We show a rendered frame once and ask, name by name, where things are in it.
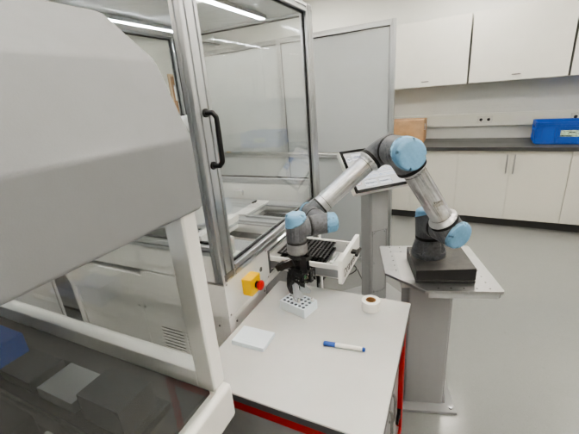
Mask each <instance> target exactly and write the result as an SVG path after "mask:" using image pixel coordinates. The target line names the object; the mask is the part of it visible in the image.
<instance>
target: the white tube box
mask: <svg viewBox="0 0 579 434"><path fill-rule="evenodd" d="M280 307H281V308H282V309H283V310H285V311H288V312H290V313H293V314H295V315H297V316H299V317H302V318H304V319H306V318H307V317H308V316H309V315H310V314H311V313H312V312H313V311H314V310H316V309H317V308H318V307H317V300H316V299H314V301H311V300H310V297H308V296H306V295H304V298H303V299H301V301H300V303H297V302H296V301H293V297H292V296H291V294H290V293H289V294H287V295H286V296H285V297H283V298H282V299H281V300H280Z"/></svg>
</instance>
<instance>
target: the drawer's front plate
mask: <svg viewBox="0 0 579 434"><path fill-rule="evenodd" d="M358 248H359V234H355V236H354V237H353V239H352V241H351V242H350V244H349V245H348V246H347V247H346V249H345V251H344V252H343V254H342V255H341V257H340V258H339V260H338V276H339V284H343V283H344V282H345V280H346V278H347V277H348V275H349V273H350V271H351V269H352V267H353V265H354V264H355V263H356V261H357V259H358V257H359V255H358V256H357V257H355V254H351V251H352V249H355V250H357V249H358ZM353 261H354V262H353ZM351 262H352V266H351ZM348 264H349V265H350V266H348ZM347 266H348V267H349V268H350V269H348V267H347ZM345 268H346V270H345Z"/></svg>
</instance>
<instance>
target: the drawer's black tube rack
mask: <svg viewBox="0 0 579 434"><path fill-rule="evenodd" d="M307 241H308V242H307V243H308V254H310V255H312V258H311V259H309V261H315V262H321V263H327V261H328V260H329V258H330V257H331V256H332V255H333V254H334V252H335V251H336V247H333V248H332V250H330V252H329V253H328V254H327V256H326V257H325V258H324V259H320V257H321V255H322V254H323V252H324V251H325V250H327V247H328V246H329V245H330V244H331V243H332V241H325V240H316V239H307ZM277 253H280V254H282V255H281V256H280V257H289V254H288V252H287V244H286V245H285V246H284V247H283V248H281V249H280V250H279V251H278V252H277Z"/></svg>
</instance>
